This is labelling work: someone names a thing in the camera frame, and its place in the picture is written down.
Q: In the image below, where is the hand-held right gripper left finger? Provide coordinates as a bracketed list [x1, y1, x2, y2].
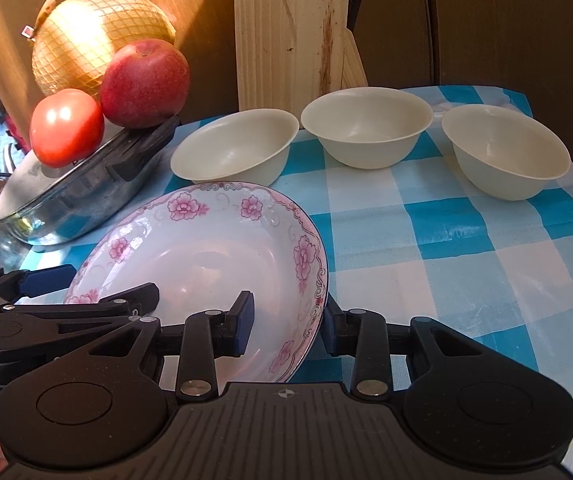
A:
[69, 291, 256, 403]

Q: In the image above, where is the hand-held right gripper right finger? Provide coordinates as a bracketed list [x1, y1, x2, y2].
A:
[323, 294, 477, 397]

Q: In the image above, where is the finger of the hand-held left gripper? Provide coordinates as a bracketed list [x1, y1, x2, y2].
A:
[0, 264, 76, 306]
[11, 282, 160, 337]

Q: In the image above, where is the pink floral white plate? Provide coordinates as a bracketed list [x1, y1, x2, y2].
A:
[63, 181, 329, 386]

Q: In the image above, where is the cream bowl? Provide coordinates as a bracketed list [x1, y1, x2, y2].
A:
[441, 105, 571, 202]
[170, 108, 300, 187]
[301, 87, 434, 170]

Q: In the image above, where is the stainless steel pan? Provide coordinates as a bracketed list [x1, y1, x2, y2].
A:
[0, 114, 180, 247]

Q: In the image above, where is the steel pan lid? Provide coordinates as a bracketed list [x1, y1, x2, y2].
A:
[0, 125, 134, 222]

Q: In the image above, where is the blue white checked tablecloth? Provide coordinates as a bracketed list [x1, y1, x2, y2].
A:
[16, 85, 573, 411]

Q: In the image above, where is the red tomato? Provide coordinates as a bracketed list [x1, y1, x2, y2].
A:
[30, 88, 106, 168]

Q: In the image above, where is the red apple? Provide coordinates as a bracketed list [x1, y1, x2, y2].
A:
[100, 38, 190, 129]

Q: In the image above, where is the pomelo in yellow net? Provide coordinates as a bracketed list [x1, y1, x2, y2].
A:
[20, 0, 177, 103]

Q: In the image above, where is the wooden knife block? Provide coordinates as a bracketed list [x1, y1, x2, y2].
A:
[234, 0, 367, 113]

